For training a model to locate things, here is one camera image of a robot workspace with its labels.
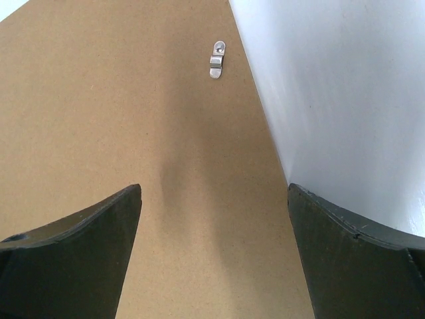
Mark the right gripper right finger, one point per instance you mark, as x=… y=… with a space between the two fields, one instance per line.
x=355 y=267

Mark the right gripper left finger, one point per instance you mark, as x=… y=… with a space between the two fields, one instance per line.
x=74 y=267

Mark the brown cardboard backing board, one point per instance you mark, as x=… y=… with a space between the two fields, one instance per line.
x=98 y=95

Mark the metal turn clip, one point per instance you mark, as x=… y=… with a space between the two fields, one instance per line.
x=217 y=59

